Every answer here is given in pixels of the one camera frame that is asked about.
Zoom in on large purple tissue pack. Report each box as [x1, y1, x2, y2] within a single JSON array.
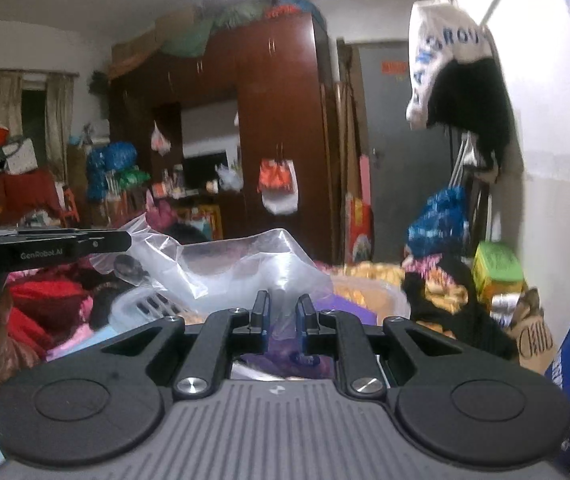
[[313, 294, 377, 325]]

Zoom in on clear plastic bag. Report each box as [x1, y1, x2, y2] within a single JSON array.
[[90, 216, 333, 323]]

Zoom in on white plastic laundry basket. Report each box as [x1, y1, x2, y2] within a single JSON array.
[[108, 285, 182, 333]]

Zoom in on left hand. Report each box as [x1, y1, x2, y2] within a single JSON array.
[[0, 288, 52, 385]]

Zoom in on blue plastic bag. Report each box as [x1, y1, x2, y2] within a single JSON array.
[[407, 186, 467, 258]]

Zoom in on orange white hanging bag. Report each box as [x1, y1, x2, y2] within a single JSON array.
[[257, 159, 299, 216]]

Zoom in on green box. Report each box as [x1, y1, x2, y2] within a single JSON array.
[[471, 240, 524, 304]]

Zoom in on grey metal door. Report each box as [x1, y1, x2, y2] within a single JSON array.
[[358, 41, 454, 262]]

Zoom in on dark red wooden wardrobe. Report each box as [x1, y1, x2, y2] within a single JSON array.
[[108, 13, 339, 263]]

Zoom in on white hoodie blue letters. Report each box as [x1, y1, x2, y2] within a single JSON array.
[[407, 0, 493, 129]]

